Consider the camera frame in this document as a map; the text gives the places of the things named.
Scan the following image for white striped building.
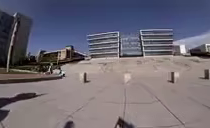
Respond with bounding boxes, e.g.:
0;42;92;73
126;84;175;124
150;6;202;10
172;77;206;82
86;28;175;59

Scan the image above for short concrete bollard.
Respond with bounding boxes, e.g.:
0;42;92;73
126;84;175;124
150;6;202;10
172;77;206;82
203;68;210;80
79;71;88;84
123;72;132;84
168;71;180;84

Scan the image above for wide concrete steps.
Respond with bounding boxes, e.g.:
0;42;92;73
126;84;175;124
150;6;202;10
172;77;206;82
61;55;210;74

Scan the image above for grey concrete slab plaza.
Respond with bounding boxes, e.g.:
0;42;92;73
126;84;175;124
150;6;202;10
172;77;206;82
0;69;210;128

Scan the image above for low tan building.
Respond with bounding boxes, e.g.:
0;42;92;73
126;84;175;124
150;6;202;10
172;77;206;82
36;45;88;64

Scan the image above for robot's own part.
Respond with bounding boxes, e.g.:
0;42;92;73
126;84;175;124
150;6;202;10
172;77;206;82
114;116;136;128
63;120;76;128

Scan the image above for tall pale pole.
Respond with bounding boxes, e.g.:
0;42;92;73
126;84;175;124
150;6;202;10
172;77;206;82
5;18;19;73

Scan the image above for low white building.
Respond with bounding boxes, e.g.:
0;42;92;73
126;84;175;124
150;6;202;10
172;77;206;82
189;43;210;57

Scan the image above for grass lawn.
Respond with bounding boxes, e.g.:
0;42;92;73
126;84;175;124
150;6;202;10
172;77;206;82
0;67;39;75

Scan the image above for large glass office building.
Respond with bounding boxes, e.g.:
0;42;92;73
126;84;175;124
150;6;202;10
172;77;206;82
0;7;34;67

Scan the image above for low dark kerb wall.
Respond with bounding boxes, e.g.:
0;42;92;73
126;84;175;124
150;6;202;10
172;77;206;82
0;73;63;85

